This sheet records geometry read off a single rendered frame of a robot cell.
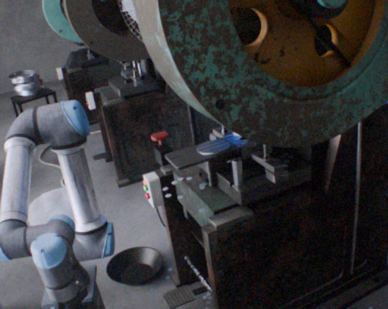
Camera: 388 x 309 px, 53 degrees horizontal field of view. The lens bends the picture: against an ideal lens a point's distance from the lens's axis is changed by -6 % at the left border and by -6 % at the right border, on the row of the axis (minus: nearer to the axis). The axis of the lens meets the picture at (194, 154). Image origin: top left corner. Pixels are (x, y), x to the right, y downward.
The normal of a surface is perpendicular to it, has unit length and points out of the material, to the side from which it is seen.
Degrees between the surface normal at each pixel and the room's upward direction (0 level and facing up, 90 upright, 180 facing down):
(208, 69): 90
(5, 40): 90
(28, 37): 90
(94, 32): 90
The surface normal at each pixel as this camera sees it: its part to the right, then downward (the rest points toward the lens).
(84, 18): 0.37, 0.33
